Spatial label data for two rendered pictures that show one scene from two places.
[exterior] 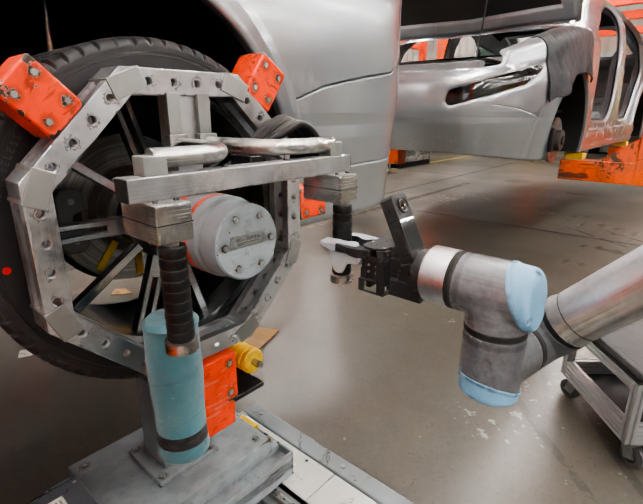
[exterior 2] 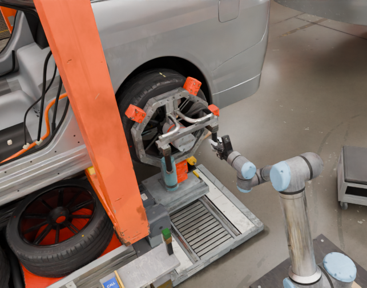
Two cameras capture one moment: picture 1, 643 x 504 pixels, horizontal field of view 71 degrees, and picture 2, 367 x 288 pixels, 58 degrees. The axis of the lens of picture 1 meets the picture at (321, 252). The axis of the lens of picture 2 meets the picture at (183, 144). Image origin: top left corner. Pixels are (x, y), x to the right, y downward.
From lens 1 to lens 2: 1.43 m
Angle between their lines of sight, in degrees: 28
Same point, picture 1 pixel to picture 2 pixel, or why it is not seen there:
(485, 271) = (239, 164)
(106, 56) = (150, 93)
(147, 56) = (160, 88)
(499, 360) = (242, 183)
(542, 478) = not seen: hidden behind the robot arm
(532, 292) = (246, 172)
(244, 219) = (185, 138)
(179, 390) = (170, 176)
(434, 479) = (261, 200)
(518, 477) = not seen: hidden behind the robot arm
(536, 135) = not seen: outside the picture
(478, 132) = (354, 10)
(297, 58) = (212, 58)
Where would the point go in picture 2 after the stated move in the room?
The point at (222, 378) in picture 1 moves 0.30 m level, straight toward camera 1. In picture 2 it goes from (182, 168) to (181, 200)
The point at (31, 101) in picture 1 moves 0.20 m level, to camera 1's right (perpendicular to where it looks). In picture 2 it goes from (136, 118) to (168, 121)
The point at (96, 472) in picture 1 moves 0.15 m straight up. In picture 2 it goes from (149, 184) to (146, 171)
